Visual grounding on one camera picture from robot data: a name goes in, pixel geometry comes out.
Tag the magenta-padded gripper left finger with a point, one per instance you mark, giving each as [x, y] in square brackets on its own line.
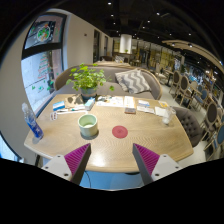
[60, 165]

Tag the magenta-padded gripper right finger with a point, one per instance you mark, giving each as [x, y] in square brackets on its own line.
[163, 165]

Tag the clear bottle with blue label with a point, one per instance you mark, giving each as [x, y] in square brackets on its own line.
[32, 123]

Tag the pale green mug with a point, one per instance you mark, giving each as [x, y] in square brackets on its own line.
[88, 129]

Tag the clear plastic cup with straw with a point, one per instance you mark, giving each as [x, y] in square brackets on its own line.
[167, 117]

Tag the dark grey tufted chair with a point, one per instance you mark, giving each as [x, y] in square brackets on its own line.
[190, 124]

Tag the white blister pill pack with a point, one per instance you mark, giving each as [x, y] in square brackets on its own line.
[53, 116]

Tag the white paper napkin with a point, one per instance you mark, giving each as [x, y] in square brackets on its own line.
[160, 111]

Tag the flat round red coaster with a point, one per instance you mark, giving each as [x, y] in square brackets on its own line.
[120, 132]

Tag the white teal pen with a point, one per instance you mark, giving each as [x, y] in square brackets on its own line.
[74, 109]

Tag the open white booklet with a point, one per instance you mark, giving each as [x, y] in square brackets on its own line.
[145, 109]

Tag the small blue white box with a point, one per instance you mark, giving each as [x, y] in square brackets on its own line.
[59, 106]

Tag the small yellow card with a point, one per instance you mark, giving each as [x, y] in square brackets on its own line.
[163, 104]

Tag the blue white card stack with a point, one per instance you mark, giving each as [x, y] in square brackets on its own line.
[143, 103]

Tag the light blue tissue pack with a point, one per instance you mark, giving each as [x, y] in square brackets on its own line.
[89, 104]

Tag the long white carton box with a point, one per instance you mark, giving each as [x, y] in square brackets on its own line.
[129, 104]

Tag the printed white paper sheets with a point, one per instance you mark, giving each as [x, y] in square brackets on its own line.
[111, 101]

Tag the grey white chevron pillow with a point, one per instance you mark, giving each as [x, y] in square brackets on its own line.
[133, 81]

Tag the green potted plant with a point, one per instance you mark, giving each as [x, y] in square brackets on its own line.
[87, 79]

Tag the white round column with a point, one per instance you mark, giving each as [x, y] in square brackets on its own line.
[125, 43]

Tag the group of ceiling spotlights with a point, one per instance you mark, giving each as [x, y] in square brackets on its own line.
[158, 14]

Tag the grey sofa with wooden frame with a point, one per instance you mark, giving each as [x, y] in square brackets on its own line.
[107, 87]

